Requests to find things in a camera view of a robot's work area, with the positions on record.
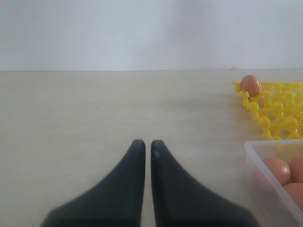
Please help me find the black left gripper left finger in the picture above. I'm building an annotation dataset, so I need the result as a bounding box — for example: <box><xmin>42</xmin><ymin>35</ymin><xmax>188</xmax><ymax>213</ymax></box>
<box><xmin>41</xmin><ymin>140</ymin><xmax>145</xmax><ymax>227</ymax></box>

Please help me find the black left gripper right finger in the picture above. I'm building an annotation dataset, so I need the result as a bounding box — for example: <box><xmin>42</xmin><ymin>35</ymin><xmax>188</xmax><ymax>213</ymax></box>
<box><xmin>151</xmin><ymin>140</ymin><xmax>260</xmax><ymax>227</ymax></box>

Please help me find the clear plastic bin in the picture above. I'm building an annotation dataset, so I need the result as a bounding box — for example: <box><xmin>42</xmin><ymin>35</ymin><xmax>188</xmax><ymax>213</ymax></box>
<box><xmin>243</xmin><ymin>139</ymin><xmax>303</xmax><ymax>227</ymax></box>

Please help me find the brown egg large upper left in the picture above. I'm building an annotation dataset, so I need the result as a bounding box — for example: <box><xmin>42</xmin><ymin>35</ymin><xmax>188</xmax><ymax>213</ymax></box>
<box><xmin>253</xmin><ymin>157</ymin><xmax>291</xmax><ymax>191</ymax></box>

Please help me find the brown egg centre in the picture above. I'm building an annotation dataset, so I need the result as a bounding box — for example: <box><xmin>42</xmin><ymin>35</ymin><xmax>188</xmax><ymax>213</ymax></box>
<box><xmin>283</xmin><ymin>183</ymin><xmax>303</xmax><ymax>209</ymax></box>

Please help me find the brown egg upper middle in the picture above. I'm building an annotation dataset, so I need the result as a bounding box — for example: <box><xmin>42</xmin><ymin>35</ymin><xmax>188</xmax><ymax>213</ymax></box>
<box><xmin>289</xmin><ymin>156</ymin><xmax>303</xmax><ymax>183</ymax></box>

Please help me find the yellow plastic egg tray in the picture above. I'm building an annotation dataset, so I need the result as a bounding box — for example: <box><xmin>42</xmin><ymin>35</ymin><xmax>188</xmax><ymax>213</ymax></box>
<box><xmin>232</xmin><ymin>81</ymin><xmax>303</xmax><ymax>140</ymax></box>

